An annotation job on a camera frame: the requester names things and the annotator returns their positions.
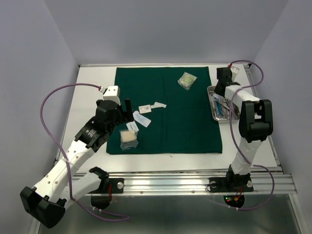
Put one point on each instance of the small suture needle packet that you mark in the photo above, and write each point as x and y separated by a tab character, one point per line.
144	109

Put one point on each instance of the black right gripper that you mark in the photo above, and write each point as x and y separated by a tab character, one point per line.
215	90

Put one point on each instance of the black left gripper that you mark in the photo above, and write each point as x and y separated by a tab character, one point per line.
128	110

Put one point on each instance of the blue plastic scalpel handle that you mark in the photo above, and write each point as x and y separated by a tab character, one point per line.
219	109

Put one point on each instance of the green printed gauze packet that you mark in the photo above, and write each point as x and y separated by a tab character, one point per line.
186	80

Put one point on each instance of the green surgical drape cloth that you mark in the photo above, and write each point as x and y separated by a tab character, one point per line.
185	126

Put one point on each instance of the stainless steel instrument tray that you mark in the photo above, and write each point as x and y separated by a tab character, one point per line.
220	106

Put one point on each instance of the long white blue pouch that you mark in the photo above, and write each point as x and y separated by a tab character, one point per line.
141	119

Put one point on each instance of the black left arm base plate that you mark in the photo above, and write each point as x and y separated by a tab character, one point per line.
117	185

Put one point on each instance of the aluminium front rail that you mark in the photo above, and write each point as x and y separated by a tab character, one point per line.
197	183

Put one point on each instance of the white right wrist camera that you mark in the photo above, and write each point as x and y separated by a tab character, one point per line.
234	71

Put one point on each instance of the white paper strip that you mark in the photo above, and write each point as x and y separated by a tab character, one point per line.
160	104

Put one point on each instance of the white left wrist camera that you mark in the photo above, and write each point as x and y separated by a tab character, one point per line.
112	93

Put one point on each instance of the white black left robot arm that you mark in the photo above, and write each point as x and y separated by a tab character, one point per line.
48	200

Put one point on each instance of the small white blue packet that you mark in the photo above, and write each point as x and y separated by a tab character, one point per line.
132	126

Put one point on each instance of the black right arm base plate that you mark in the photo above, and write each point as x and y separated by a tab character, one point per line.
221	185

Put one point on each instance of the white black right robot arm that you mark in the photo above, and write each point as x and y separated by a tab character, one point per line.
255	125

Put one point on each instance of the clear bag beige gauze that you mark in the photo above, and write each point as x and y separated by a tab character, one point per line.
128	139

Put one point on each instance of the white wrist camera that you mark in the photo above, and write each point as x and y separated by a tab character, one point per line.
234	71
112	93

